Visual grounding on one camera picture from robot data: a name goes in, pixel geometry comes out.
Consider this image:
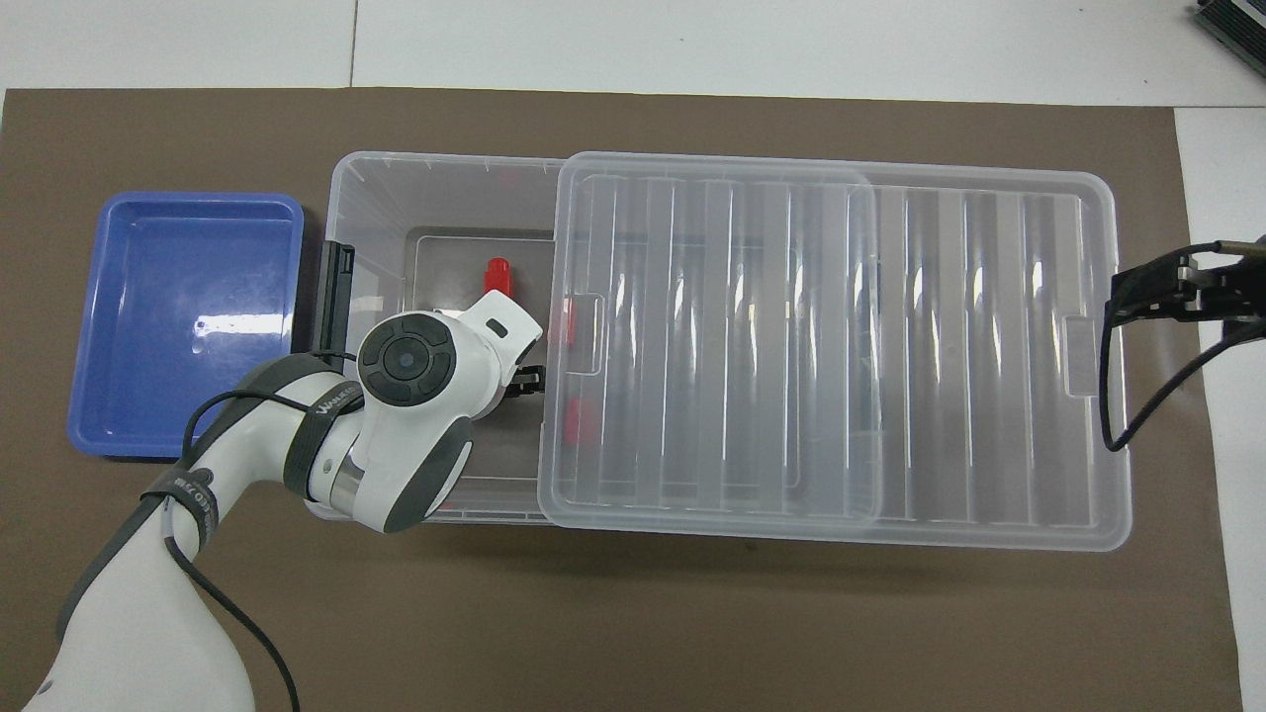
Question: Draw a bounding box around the black box latch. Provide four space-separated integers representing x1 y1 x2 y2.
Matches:
315 240 357 359

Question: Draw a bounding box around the brown table mat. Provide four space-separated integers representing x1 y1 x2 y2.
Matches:
0 87 1245 712

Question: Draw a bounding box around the dark grey ribbed device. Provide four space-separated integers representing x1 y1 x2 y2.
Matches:
1187 0 1266 65

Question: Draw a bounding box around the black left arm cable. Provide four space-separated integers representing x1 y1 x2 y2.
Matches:
158 346 303 712

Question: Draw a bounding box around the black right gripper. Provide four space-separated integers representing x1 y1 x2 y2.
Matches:
1108 249 1266 324

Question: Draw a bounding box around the blue plastic tray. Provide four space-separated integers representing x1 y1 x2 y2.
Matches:
67 191 306 461

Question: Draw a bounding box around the clear ribbed box lid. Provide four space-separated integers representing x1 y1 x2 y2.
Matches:
536 150 1133 553

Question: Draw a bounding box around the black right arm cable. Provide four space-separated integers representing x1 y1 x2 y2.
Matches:
1100 240 1266 453

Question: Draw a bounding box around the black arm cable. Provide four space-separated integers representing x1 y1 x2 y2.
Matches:
1100 240 1266 453
158 346 303 712

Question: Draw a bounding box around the clear plastic storage box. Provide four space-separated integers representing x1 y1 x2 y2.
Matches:
302 150 886 525

